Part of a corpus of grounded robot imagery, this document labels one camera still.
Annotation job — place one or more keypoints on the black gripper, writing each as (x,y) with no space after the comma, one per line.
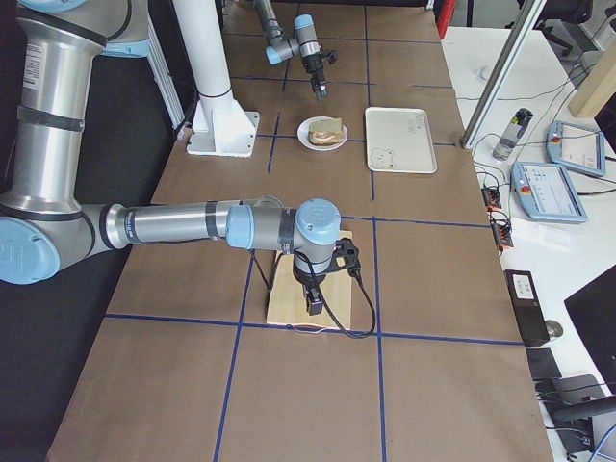
(315,64)
(305,277)

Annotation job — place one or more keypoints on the bread slice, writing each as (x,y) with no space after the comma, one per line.
(326,132)

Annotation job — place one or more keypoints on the white round plate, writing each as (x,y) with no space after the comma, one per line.
(303,134)

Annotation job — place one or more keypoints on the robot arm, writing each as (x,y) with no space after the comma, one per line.
(303,43)
(127,158)

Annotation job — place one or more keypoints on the bamboo cutting board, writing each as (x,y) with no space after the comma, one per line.
(287,305)

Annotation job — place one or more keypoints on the cream bear serving tray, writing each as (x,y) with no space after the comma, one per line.
(399,140)

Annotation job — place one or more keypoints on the clear water bottle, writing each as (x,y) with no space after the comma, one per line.
(513,132)

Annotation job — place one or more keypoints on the orange black connector strip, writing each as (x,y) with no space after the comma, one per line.
(499,221)

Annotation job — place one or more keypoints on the black power brick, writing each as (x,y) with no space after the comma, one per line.
(526,307)

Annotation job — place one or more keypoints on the near teach pendant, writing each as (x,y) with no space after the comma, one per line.
(546,192)

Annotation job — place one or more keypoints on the teach pendant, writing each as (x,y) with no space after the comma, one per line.
(577,148)
(546,192)

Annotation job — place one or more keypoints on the far teach pendant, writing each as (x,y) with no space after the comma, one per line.
(577,148)

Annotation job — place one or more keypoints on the black monitor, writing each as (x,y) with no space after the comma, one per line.
(592,311)

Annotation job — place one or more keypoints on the metal board handle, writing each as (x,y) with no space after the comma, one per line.
(306,329)

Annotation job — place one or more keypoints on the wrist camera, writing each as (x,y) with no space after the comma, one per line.
(330,55)
(346,257)

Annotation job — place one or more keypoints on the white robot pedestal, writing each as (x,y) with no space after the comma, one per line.
(221,127)

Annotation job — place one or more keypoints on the aluminium frame post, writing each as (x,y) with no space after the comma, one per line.
(516,39)

